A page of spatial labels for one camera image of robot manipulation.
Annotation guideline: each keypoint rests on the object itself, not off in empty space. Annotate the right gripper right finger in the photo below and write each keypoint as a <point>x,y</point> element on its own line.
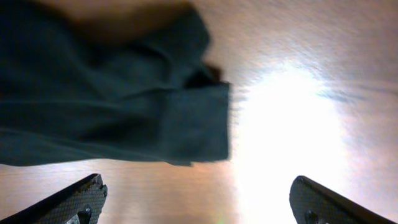
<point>312,203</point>

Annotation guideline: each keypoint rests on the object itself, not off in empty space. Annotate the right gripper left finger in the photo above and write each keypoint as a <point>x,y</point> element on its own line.
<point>81,202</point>

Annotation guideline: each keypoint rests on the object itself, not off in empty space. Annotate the black t-shirt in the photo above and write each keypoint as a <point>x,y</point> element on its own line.
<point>65,98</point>

